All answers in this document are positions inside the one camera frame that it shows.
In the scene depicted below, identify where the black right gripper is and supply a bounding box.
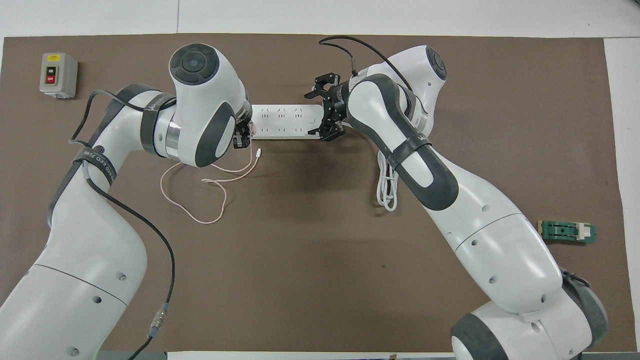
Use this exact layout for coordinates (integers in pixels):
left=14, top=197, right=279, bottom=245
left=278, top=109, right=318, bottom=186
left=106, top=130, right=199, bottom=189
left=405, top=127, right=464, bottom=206
left=304, top=73, right=351, bottom=143

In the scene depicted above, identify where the pink charging cable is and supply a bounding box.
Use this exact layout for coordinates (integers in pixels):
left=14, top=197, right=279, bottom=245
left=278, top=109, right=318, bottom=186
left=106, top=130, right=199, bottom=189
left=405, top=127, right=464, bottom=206
left=160, top=147, right=262, bottom=224

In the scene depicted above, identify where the white power cord with plug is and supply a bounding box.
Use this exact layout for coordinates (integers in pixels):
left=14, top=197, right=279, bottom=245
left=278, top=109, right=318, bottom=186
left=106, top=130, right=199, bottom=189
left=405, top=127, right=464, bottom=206
left=376, top=150, right=399, bottom=212

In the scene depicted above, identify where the green knife switch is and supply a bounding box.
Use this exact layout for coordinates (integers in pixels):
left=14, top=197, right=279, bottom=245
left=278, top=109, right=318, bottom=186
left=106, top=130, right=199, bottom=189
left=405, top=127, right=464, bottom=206
left=538, top=220, right=597, bottom=246

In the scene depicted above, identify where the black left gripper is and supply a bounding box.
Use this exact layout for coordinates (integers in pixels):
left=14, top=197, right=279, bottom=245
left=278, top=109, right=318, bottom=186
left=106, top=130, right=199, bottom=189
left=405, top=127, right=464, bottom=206
left=232, top=120, right=252, bottom=150

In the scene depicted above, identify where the white power strip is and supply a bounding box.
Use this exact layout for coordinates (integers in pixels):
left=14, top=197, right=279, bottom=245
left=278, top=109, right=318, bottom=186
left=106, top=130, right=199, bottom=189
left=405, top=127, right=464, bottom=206
left=250, top=104, right=326, bottom=140

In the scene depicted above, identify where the grey on-off switch box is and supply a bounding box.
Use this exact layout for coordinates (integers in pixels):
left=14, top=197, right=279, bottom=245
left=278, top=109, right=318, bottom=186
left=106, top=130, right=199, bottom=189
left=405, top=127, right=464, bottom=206
left=39, top=53, right=79, bottom=99

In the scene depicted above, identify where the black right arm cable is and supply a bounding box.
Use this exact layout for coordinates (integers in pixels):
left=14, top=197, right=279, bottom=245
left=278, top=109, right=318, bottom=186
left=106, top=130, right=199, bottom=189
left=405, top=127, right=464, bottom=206
left=319, top=36, right=414, bottom=92

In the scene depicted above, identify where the brown paper table mat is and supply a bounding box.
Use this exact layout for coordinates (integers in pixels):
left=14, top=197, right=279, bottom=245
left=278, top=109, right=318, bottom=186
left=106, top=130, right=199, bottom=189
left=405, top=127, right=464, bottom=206
left=0, top=34, right=623, bottom=353

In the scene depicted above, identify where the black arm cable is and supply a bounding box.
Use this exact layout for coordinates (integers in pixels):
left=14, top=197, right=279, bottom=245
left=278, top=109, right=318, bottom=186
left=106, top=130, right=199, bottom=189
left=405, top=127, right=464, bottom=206
left=68, top=89, right=176, bottom=360
left=319, top=36, right=414, bottom=92

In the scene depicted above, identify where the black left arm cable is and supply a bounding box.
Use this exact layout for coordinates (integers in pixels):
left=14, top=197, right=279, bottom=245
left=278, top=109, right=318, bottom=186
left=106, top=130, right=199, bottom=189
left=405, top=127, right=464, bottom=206
left=68, top=89, right=176, bottom=360

